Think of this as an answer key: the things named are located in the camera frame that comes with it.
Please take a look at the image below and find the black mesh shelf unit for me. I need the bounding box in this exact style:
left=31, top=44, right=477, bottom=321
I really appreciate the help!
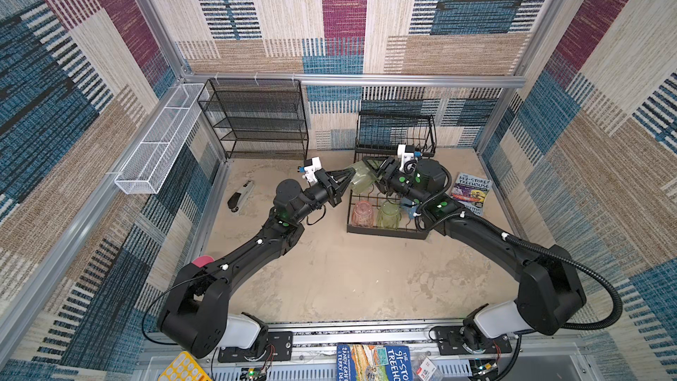
left=197, top=79, right=310, bottom=160

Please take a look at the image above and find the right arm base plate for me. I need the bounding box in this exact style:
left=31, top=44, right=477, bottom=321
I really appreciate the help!
left=428, top=326, right=513, bottom=356

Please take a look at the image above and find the black wire dish rack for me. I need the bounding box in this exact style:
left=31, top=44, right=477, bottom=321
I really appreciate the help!
left=347, top=110, right=437, bottom=240

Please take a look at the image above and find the black white stapler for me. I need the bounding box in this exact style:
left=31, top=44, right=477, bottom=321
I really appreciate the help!
left=227, top=179, right=255, bottom=213

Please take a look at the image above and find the blue white ceramic mug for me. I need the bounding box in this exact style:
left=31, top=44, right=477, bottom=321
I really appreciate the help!
left=400, top=197, right=419, bottom=220

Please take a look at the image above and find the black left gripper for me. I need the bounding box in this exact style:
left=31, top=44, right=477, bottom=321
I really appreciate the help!
left=292, top=170, right=356, bottom=228

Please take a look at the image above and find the small clear packet with label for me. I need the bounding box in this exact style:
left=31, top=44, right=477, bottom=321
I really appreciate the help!
left=414, top=356, right=440, bottom=381

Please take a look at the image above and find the yellow perforated tray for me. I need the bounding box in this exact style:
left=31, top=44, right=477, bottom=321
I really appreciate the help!
left=157, top=351, right=213, bottom=381

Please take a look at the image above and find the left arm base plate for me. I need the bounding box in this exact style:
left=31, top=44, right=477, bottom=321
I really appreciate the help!
left=217, top=331, right=294, bottom=363

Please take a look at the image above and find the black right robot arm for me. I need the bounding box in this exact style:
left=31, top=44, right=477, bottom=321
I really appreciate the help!
left=363, top=157, right=588, bottom=342

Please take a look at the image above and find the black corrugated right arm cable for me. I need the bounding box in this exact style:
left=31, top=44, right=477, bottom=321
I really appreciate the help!
left=411, top=158, right=624, bottom=381

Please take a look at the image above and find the green plastic cup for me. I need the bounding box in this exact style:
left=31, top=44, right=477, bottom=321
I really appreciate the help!
left=377, top=200, right=401, bottom=229
left=350, top=161, right=377, bottom=195

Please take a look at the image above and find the treehouse paperback book on table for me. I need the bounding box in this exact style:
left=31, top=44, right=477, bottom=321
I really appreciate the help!
left=451, top=173, right=493, bottom=216

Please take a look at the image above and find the white wire wall basket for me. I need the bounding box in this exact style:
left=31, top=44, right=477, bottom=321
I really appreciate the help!
left=115, top=84, right=206, bottom=195

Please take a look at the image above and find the treehouse book at front edge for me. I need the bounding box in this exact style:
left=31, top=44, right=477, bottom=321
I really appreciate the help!
left=335, top=344, right=414, bottom=381

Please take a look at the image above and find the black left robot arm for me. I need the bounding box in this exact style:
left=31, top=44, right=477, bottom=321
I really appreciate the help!
left=157, top=168, right=355, bottom=358

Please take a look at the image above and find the pink translucent plastic cup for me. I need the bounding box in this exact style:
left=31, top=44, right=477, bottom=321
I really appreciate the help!
left=351, top=200, right=374, bottom=228

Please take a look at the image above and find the opaque pink plastic cup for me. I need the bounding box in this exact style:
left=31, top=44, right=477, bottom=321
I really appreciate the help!
left=192, top=255, right=214, bottom=267

